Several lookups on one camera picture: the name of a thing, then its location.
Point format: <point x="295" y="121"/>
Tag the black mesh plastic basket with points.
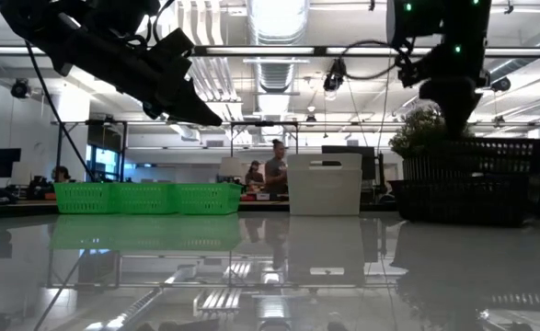
<point x="463" y="202"/>
<point x="504" y="158"/>

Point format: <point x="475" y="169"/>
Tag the green potted plant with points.
<point x="417" y="131"/>

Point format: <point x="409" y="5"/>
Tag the silver air duct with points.
<point x="276" y="27"/>

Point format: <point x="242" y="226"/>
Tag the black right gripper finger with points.
<point x="455" y="119"/>

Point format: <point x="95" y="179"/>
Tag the green mesh plastic basket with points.
<point x="207" y="198"/>
<point x="144" y="198"/>
<point x="84" y="198"/>

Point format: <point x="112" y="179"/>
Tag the person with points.
<point x="61" y="174"/>
<point x="254" y="177"/>
<point x="276" y="174"/>

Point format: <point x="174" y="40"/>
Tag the black overhead rig camera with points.
<point x="335" y="76"/>

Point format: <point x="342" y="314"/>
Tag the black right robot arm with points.
<point x="467" y="23"/>

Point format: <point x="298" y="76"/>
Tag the dark ribbed plant pot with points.
<point x="419" y="167"/>

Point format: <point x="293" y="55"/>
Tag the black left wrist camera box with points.
<point x="173" y="46"/>

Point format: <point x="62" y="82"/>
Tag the white plastic storage bin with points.
<point x="325" y="193"/>

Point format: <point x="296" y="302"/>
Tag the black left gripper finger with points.
<point x="191" y="108"/>

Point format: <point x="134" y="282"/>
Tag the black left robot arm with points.
<point x="30" y="23"/>

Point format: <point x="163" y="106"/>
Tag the black workstation frame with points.
<point x="262" y="123"/>
<point x="60" y="147"/>

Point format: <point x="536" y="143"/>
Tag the black computer monitor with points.
<point x="0" y="163"/>
<point x="369" y="165"/>

